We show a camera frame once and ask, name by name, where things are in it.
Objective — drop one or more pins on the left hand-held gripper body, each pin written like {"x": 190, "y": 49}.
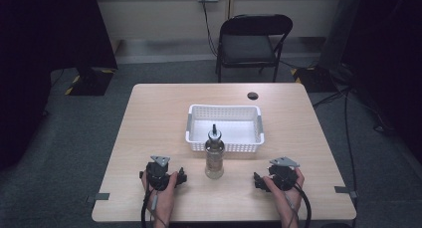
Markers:
{"x": 156, "y": 175}

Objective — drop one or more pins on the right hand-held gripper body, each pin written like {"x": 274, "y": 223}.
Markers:
{"x": 283, "y": 176}

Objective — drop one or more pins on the person's right hand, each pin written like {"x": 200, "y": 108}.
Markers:
{"x": 288, "y": 199}

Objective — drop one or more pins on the person's left hand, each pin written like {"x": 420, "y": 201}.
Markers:
{"x": 164, "y": 199}

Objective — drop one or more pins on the glass bottle with pourer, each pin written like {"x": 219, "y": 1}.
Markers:
{"x": 214, "y": 155}

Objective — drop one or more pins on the white plastic basket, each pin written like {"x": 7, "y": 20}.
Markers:
{"x": 229, "y": 128}

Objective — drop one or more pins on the grey tape strip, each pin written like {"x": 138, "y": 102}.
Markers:
{"x": 345, "y": 190}
{"x": 99, "y": 197}

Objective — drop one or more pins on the black stand base striped tape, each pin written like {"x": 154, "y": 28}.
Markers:
{"x": 315, "y": 79}
{"x": 91, "y": 83}

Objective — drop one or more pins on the black folding chair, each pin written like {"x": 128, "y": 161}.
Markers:
{"x": 247, "y": 47}

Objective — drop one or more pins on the grey curtain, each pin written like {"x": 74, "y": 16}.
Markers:
{"x": 341, "y": 29}

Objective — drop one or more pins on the black curtain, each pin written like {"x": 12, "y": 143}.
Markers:
{"x": 40, "y": 55}
{"x": 391, "y": 55}

